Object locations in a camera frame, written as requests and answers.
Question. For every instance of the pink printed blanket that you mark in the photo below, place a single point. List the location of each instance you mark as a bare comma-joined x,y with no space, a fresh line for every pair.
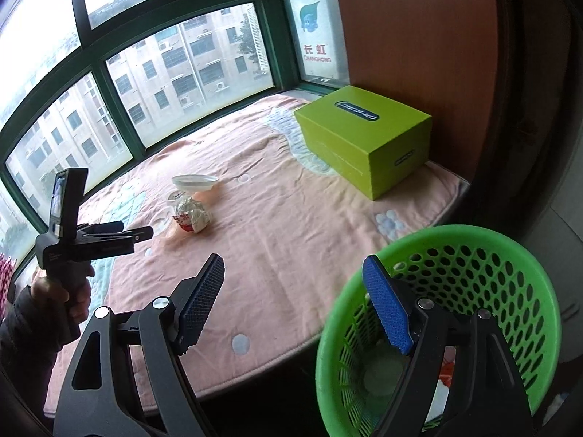
282,236

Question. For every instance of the white plastic bowl lid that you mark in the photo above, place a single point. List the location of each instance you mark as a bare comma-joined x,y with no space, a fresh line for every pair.
195,181

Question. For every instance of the green window frame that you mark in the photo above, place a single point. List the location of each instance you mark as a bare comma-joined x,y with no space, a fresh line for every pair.
114,100

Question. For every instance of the white outdoor air conditioner unit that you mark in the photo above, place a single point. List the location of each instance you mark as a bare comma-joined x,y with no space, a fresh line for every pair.
319,32

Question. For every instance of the green plastic mesh basket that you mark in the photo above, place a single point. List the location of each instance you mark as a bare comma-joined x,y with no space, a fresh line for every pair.
455,255

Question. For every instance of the red white patterned cloth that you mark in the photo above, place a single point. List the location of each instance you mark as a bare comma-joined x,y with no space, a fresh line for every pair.
5,282

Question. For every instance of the person's left forearm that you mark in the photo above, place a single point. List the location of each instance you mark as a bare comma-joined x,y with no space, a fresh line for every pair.
27,332

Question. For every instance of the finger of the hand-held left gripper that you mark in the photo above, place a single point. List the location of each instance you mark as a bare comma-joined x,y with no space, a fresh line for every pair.
123,242
102,229

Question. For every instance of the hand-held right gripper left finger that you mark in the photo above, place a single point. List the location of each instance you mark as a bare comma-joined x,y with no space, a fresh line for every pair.
202,300

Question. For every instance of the white red wrapper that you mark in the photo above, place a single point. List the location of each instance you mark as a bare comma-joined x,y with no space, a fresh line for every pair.
193,216

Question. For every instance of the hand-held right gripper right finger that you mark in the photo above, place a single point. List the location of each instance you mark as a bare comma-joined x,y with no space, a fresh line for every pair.
389,309

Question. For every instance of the small clear plastic cup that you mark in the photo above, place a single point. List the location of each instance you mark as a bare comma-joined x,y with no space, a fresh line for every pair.
175,196

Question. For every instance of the person's left hand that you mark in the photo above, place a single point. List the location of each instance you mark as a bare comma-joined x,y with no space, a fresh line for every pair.
81,302

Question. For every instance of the green cardboard box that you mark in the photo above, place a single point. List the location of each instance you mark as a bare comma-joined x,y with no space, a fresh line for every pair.
364,136

